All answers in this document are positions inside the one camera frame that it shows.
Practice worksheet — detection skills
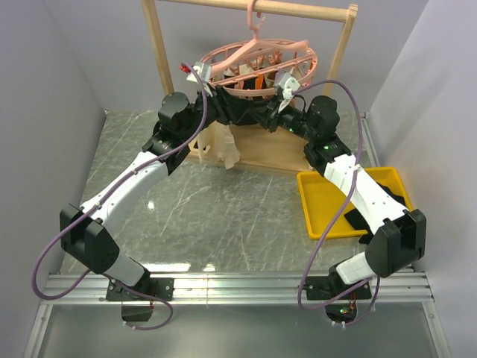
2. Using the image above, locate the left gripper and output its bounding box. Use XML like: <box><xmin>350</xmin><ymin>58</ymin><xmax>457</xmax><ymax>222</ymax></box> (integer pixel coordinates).
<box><xmin>180</xmin><ymin>83</ymin><xmax>255</xmax><ymax>142</ymax></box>

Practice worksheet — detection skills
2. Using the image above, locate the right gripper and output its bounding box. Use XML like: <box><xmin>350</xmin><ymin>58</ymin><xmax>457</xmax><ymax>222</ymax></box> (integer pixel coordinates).
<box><xmin>247</xmin><ymin>94</ymin><xmax>317</xmax><ymax>143</ymax></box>

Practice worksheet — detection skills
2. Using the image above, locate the beige boxer underwear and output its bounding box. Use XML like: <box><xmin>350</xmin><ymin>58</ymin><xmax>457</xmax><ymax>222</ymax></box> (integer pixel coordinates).
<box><xmin>196</xmin><ymin>122</ymin><xmax>240</xmax><ymax>169</ymax></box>

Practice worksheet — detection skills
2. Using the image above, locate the pink round clip hanger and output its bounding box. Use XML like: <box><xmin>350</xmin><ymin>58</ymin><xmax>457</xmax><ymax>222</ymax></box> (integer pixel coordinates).
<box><xmin>199</xmin><ymin>1</ymin><xmax>318</xmax><ymax>98</ymax></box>

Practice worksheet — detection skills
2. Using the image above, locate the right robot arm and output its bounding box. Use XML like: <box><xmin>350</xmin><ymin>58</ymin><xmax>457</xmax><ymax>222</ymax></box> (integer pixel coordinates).
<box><xmin>253</xmin><ymin>95</ymin><xmax>426</xmax><ymax>298</ymax></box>

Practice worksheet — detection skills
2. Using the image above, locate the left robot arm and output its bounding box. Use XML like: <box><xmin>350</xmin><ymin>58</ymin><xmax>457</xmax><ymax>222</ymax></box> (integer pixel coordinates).
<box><xmin>60</xmin><ymin>88</ymin><xmax>253</xmax><ymax>300</ymax></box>

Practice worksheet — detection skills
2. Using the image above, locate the black underwear on hanger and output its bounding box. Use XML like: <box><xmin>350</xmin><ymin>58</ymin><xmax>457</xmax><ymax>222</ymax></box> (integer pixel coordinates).
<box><xmin>224</xmin><ymin>75</ymin><xmax>274</xmax><ymax>126</ymax></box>

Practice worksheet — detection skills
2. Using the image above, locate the brown underwear on hanger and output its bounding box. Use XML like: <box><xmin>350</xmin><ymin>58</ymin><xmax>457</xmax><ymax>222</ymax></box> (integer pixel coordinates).
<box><xmin>238</xmin><ymin>55</ymin><xmax>284</xmax><ymax>89</ymax></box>

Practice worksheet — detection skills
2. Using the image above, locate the black underwear in tray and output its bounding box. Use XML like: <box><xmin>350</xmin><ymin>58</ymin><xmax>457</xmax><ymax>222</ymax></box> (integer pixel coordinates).
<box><xmin>344</xmin><ymin>184</ymin><xmax>405</xmax><ymax>245</ymax></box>

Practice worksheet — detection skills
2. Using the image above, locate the wooden hanging rack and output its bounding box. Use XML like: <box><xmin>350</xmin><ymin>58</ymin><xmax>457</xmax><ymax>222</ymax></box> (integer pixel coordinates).
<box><xmin>139</xmin><ymin>0</ymin><xmax>358</xmax><ymax>176</ymax></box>

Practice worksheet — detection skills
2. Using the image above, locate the yellow plastic tray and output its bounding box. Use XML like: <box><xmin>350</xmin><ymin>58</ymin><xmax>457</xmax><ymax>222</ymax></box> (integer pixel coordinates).
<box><xmin>297</xmin><ymin>167</ymin><xmax>413</xmax><ymax>240</ymax></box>

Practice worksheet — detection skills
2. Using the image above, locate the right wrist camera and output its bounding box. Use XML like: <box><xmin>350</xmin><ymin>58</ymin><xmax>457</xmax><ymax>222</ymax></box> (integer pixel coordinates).
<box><xmin>274</xmin><ymin>72</ymin><xmax>301</xmax><ymax>112</ymax></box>

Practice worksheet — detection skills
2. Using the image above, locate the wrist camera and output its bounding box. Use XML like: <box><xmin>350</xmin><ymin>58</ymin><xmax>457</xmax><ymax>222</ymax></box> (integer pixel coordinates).
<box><xmin>274</xmin><ymin>72</ymin><xmax>301</xmax><ymax>112</ymax></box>
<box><xmin>180</xmin><ymin>62</ymin><xmax>212</xmax><ymax>83</ymax></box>

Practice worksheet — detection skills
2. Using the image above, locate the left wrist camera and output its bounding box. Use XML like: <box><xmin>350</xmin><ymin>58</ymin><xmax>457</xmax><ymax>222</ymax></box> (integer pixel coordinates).
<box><xmin>180</xmin><ymin>62</ymin><xmax>212</xmax><ymax>83</ymax></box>

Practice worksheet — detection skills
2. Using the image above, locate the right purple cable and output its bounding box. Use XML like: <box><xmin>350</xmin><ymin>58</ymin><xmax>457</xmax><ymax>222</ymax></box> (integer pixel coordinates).
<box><xmin>294</xmin><ymin>80</ymin><xmax>381</xmax><ymax>327</ymax></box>

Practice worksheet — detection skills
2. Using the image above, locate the purple cable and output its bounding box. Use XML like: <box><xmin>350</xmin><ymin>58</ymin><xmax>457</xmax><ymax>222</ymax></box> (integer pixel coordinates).
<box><xmin>32</xmin><ymin>66</ymin><xmax>209</xmax><ymax>331</ymax></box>
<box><xmin>294</xmin><ymin>80</ymin><xmax>381</xmax><ymax>327</ymax></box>

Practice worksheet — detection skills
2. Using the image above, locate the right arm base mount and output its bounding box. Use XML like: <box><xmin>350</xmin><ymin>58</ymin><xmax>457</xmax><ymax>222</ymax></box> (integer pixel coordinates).
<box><xmin>297</xmin><ymin>274</ymin><xmax>372</xmax><ymax>327</ymax></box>

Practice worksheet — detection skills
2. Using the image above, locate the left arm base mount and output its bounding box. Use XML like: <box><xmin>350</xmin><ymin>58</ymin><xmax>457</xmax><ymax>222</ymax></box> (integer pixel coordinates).
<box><xmin>105</xmin><ymin>275</ymin><xmax>174</xmax><ymax>331</ymax></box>

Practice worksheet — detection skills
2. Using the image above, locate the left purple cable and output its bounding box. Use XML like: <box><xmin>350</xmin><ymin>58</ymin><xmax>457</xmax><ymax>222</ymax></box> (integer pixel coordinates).
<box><xmin>32</xmin><ymin>66</ymin><xmax>209</xmax><ymax>331</ymax></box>

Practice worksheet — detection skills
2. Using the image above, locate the aluminium mounting rail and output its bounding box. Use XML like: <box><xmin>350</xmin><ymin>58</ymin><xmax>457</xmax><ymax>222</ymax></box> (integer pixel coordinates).
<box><xmin>25</xmin><ymin>271</ymin><xmax>444</xmax><ymax>357</ymax></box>

